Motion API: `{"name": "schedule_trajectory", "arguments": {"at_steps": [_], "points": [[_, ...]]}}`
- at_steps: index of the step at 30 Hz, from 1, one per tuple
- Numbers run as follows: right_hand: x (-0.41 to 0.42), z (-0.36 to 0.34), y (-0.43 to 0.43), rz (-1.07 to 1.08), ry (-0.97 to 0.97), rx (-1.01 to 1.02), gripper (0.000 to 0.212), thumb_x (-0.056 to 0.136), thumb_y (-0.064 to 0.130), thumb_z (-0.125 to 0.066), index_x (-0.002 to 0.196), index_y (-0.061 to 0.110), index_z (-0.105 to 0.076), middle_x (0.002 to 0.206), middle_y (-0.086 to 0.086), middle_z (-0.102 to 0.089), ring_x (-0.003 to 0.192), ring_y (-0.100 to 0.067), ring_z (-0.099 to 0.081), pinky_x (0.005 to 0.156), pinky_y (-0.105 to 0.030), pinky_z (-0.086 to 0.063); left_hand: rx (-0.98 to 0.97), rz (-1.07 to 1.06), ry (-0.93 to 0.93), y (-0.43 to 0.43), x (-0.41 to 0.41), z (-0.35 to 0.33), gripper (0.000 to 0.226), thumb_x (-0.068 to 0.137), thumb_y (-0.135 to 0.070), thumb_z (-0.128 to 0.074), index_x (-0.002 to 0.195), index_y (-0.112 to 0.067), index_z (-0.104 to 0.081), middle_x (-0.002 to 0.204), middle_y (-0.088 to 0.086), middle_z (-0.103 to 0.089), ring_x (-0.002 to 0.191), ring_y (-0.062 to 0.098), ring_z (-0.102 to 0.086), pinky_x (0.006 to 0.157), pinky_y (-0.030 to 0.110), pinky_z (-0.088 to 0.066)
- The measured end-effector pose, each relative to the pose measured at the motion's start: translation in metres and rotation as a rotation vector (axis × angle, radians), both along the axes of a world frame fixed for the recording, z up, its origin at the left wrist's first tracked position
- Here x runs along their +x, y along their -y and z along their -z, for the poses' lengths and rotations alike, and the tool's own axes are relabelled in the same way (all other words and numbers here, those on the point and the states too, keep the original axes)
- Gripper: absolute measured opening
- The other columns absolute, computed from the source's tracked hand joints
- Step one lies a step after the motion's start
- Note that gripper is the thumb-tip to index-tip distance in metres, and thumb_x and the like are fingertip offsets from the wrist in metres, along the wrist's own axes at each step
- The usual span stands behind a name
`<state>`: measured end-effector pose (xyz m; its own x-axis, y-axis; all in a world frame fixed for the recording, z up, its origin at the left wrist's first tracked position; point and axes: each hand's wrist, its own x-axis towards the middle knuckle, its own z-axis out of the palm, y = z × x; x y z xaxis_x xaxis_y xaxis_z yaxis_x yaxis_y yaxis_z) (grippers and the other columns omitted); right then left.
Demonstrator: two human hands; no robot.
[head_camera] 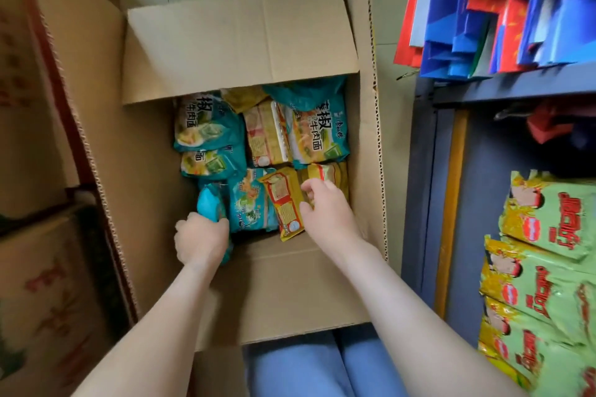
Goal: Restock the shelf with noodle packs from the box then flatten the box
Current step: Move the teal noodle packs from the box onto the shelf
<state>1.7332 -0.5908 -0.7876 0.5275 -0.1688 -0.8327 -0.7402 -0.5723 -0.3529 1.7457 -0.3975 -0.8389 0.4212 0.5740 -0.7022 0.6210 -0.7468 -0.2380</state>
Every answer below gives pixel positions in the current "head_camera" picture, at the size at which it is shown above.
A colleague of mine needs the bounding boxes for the person's right hand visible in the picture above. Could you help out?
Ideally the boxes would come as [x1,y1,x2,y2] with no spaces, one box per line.
[299,177,364,262]

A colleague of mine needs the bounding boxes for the bunch of small gift bags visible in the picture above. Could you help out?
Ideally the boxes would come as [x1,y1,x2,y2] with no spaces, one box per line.
[393,0,541,81]

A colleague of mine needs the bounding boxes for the crumpled red bag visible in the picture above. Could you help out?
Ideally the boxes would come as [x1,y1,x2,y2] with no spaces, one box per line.
[526,105,587,144]

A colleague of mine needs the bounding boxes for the teal instant noodle packet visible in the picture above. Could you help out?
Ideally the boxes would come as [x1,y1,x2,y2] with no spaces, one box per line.
[196,183,233,265]

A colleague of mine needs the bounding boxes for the person's left forearm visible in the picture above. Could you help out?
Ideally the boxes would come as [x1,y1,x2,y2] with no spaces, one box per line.
[72,257,224,397]

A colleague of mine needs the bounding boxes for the yellow noodle packet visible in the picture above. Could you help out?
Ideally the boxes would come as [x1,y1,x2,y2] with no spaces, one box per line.
[244,99,292,167]

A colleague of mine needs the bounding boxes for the person's right forearm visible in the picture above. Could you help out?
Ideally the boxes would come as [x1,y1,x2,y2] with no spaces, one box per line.
[344,243,527,397]

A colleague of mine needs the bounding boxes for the row of blue gift bags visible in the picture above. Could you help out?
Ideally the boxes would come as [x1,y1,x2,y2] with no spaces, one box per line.
[517,0,596,67]

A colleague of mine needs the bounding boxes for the stack of green cartoon packets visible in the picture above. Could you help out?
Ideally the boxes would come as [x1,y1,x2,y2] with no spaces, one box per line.
[477,171,596,397]

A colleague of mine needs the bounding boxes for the grey metal shelf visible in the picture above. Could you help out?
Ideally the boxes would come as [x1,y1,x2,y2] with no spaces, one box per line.
[400,61,596,397]

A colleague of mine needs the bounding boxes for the person's left hand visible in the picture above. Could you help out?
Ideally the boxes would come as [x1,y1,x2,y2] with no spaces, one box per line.
[174,212,230,270]

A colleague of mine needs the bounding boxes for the teal noodle packets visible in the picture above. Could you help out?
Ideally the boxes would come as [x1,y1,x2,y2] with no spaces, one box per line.
[173,75,351,234]

